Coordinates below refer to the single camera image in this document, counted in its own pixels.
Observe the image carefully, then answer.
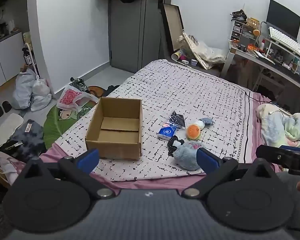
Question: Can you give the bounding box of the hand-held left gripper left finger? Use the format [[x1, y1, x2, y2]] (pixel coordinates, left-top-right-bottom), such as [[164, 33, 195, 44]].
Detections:
[[17, 149, 115, 199]]

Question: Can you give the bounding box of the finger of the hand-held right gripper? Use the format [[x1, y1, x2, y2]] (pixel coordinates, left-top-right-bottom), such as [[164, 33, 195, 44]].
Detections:
[[256, 144, 300, 177], [280, 145, 300, 154]]

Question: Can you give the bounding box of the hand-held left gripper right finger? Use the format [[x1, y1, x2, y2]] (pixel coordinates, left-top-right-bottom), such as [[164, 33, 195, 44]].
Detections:
[[181, 147, 280, 198]]

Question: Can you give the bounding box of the pale blue soft bundle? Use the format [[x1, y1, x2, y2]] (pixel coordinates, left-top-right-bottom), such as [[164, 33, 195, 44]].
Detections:
[[174, 141, 206, 171]]

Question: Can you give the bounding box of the orange plush ball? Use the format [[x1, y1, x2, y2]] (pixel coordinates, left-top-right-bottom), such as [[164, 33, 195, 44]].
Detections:
[[186, 124, 201, 141]]

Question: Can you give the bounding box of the brown cardboard box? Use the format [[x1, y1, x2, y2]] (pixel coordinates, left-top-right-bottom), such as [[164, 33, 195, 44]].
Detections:
[[85, 97, 143, 161]]

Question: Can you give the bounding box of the black lace scrunchie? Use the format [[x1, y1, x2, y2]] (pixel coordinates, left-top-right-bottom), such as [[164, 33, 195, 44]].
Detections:
[[167, 135, 184, 157]]

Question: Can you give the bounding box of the pastel fluffy blanket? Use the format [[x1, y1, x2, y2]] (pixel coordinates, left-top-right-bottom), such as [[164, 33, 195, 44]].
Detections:
[[256, 103, 300, 149]]

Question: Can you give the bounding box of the blue-grey knitted mitten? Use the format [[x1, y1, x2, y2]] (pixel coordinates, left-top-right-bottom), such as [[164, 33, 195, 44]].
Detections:
[[199, 117, 215, 126]]

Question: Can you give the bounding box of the green printed rug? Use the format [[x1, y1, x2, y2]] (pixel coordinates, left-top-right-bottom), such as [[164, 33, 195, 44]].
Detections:
[[43, 97, 98, 150]]

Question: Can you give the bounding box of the blue tissue packet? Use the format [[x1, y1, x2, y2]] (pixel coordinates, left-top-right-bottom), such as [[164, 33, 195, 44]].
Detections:
[[157, 126, 178, 141]]

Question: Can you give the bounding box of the black patterned pouch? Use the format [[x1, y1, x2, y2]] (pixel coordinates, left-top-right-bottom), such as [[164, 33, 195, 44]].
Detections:
[[168, 111, 186, 131]]

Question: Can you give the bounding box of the dark tie-dye garment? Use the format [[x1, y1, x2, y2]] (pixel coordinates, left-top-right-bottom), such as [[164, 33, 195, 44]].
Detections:
[[7, 119, 47, 161]]

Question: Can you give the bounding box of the red-printed plastic bag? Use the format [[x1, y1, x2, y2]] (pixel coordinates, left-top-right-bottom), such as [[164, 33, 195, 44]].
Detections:
[[56, 84, 100, 112]]

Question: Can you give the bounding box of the white black-patterned bedspread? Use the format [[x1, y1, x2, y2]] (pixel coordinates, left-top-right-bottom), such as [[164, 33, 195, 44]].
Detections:
[[52, 59, 255, 182]]

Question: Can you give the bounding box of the tied white plastic bag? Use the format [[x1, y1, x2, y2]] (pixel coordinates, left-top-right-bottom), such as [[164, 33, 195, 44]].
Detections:
[[30, 78, 52, 112]]

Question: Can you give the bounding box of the pink tote bag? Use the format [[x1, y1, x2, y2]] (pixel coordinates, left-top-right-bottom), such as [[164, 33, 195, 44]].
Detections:
[[0, 151, 27, 183]]

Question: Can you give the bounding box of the dark desk with white leg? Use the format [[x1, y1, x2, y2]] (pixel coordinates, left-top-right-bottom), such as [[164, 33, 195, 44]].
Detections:
[[219, 41, 300, 98]]

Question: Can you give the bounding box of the white fluffy floor mat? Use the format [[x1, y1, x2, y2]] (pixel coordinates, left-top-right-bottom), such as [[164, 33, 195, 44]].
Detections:
[[0, 113, 24, 151]]

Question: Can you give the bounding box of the large grey plastic bag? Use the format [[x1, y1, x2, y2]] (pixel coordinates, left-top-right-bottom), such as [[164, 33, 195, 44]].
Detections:
[[12, 71, 38, 110]]

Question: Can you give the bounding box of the white keyboard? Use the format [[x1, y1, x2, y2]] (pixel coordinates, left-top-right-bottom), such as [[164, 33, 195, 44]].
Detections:
[[268, 26, 300, 58]]

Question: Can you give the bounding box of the beige tote bag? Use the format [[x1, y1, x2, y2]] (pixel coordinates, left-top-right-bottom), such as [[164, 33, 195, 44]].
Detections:
[[182, 32, 227, 70]]

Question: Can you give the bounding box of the small drawer organiser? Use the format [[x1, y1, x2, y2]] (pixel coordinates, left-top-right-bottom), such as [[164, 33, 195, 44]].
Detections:
[[231, 20, 258, 47]]

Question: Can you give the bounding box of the black computer monitor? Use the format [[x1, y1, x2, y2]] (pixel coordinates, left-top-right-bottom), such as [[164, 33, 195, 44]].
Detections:
[[266, 0, 300, 40]]

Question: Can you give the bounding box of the white lower cabinet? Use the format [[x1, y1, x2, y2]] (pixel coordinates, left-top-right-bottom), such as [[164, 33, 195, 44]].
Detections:
[[0, 31, 26, 88]]

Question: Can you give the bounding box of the dark grey wardrobe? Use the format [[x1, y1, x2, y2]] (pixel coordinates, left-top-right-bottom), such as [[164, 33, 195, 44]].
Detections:
[[108, 0, 173, 73]]

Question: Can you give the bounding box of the black cable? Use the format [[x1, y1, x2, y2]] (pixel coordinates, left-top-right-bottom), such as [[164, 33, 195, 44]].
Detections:
[[243, 91, 273, 103]]

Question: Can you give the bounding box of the white stick handle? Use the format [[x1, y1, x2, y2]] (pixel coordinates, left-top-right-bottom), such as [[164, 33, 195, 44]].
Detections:
[[23, 42, 41, 78]]

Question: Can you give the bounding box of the black picture frame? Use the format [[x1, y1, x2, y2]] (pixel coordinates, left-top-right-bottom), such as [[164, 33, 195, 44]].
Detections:
[[160, 3, 186, 54]]

